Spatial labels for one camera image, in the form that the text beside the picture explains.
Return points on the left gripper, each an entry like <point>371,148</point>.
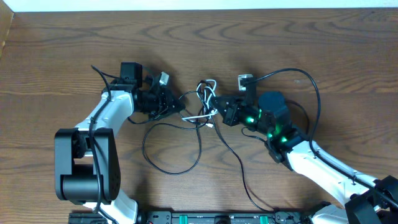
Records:
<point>166,108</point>

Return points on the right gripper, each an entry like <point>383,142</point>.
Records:
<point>229,115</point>

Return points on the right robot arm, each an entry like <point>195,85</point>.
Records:
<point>363,198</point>

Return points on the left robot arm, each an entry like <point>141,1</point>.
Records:
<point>87,170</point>

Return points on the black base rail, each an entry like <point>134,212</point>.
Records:
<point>164,217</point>

